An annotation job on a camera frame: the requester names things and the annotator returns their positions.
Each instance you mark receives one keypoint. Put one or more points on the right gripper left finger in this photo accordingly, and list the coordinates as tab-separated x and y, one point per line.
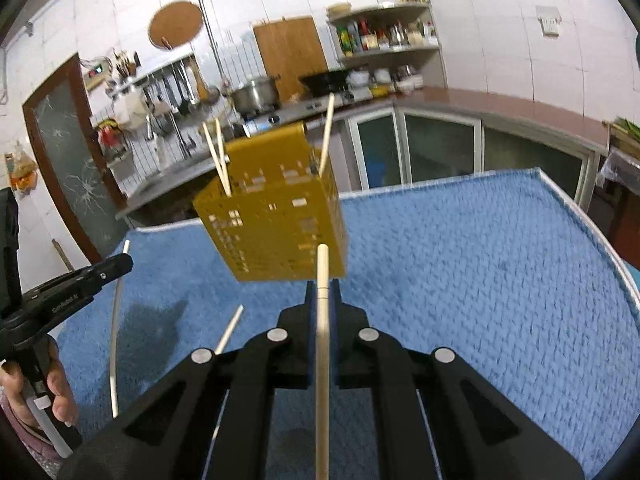
207	418

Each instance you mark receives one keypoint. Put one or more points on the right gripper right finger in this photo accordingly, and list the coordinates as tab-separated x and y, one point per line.
435	416

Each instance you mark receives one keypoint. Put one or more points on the person left hand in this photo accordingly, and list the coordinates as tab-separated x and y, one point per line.
64	406

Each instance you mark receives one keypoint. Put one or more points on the blue textured table cloth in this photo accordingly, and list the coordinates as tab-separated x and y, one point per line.
500	268

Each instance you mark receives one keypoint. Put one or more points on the yellow perforated utensil holder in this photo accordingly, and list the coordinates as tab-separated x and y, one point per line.
282	204

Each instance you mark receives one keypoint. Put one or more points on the steel cooking pot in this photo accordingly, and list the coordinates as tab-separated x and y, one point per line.
256	96

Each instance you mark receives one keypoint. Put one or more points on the round woven mat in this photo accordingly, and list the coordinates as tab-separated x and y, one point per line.
175	24

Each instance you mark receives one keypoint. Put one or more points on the wooden crate with vegetables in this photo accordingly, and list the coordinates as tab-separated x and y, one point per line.
623	140

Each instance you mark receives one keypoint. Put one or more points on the black wok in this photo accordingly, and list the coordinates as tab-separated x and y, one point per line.
324	83

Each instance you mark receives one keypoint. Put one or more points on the wooden cutting board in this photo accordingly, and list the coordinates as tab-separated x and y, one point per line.
290	49

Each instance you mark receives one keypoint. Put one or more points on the wall utensil rack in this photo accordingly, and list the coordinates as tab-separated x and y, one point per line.
149	71

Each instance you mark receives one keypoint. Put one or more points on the corner wall shelf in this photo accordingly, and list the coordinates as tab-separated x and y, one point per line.
398	36

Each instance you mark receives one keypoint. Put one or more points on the white wall socket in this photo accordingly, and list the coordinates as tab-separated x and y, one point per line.
550	19

